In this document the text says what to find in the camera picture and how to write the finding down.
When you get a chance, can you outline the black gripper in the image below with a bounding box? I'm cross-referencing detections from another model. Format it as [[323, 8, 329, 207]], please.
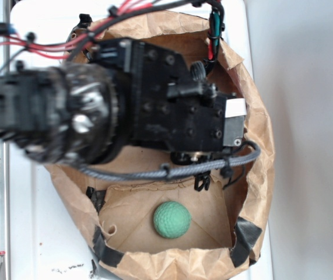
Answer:
[[93, 38, 246, 164]]

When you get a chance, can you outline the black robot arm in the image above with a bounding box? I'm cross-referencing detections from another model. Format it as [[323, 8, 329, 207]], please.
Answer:
[[0, 38, 247, 165]]

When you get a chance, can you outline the green dimpled ball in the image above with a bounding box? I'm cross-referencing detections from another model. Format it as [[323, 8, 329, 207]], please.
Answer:
[[153, 201, 191, 239]]

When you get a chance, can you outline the brown paper bag tray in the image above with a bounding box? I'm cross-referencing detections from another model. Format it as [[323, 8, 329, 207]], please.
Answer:
[[44, 8, 275, 280]]

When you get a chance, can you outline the white plastic bin lid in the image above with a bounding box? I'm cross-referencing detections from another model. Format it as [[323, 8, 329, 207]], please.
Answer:
[[9, 1, 274, 279]]

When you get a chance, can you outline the grey braided cable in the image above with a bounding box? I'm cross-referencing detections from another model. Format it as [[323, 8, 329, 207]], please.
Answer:
[[78, 140, 261, 182]]

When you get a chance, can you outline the red green wire bundle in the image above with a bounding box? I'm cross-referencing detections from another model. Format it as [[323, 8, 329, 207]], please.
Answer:
[[192, 0, 227, 74]]

